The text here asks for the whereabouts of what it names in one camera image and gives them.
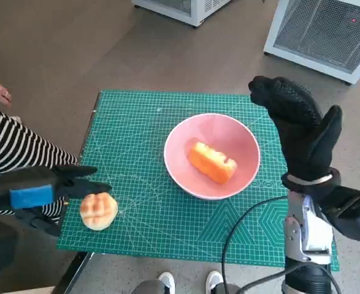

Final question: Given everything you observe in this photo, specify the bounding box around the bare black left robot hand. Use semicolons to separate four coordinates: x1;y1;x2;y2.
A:
0;165;113;215

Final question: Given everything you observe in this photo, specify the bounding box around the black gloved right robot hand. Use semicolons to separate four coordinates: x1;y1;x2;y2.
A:
248;75;343;184

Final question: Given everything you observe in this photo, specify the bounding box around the round toy bread bun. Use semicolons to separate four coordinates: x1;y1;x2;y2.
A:
80;192;119;231

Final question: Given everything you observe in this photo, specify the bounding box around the pink bowl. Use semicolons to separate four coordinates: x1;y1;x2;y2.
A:
163;112;262;202

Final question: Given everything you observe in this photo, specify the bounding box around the long braided toy bread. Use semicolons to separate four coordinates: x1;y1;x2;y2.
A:
187;139;238;184

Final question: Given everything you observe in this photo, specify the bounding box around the person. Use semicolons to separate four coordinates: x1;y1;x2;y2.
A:
0;75;79;229

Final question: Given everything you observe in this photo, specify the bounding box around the large white mesh cabinet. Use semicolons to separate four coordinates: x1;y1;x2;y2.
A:
262;0;360;85

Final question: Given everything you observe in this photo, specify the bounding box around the green cutting mat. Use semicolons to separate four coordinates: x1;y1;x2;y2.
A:
56;89;340;272

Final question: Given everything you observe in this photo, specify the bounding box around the dark grey leg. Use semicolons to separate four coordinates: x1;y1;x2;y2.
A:
212;282;240;294
133;280;165;294

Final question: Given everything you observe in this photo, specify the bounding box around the white shoe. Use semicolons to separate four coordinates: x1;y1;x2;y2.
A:
158;271;176;294
205;269;225;294

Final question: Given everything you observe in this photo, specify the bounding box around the small white cabinet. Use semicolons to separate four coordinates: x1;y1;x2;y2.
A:
132;0;229;28

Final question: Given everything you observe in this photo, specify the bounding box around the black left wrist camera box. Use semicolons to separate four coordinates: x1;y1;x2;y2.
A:
12;206;69;237

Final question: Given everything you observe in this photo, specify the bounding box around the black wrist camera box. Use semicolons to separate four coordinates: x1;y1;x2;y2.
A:
319;186;360;246
12;206;69;237

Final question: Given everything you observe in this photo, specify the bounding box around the black metal table frame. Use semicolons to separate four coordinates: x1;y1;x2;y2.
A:
58;91;101;294

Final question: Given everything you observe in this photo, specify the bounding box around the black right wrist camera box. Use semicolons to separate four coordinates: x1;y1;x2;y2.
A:
319;186;360;246

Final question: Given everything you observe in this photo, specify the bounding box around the long black right arm cable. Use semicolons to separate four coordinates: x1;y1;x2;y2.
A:
222;195;289;294

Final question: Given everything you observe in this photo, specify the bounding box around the looped black right arm cable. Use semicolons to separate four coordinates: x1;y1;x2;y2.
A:
236;263;343;294

